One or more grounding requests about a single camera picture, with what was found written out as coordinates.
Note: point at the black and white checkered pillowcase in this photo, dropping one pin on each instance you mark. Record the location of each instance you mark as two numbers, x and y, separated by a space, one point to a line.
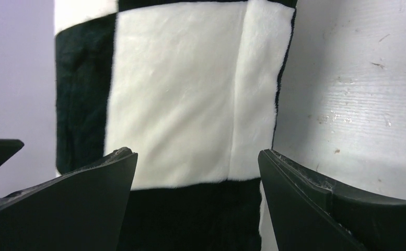
190 86

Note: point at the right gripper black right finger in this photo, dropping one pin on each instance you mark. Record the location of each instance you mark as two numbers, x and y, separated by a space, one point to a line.
311 211

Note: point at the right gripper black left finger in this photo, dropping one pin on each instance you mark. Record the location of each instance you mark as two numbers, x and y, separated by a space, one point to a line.
81 210

